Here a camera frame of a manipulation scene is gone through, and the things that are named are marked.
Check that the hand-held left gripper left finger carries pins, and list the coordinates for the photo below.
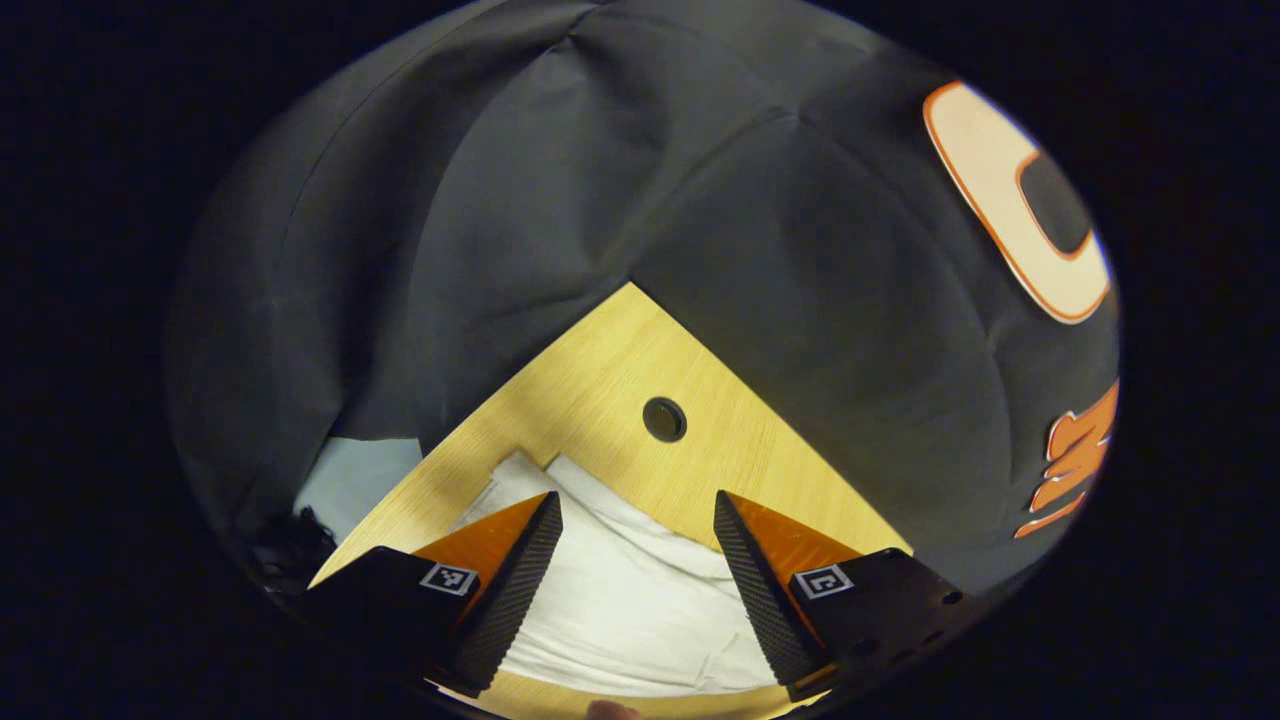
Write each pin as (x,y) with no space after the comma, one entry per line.
(515,600)

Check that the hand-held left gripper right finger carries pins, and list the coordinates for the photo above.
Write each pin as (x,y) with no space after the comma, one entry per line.
(765,600)

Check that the white jeans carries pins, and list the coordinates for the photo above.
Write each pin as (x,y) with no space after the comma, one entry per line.
(620,600)

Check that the dark cloth bundle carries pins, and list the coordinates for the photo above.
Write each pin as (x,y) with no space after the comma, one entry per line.
(295,550)

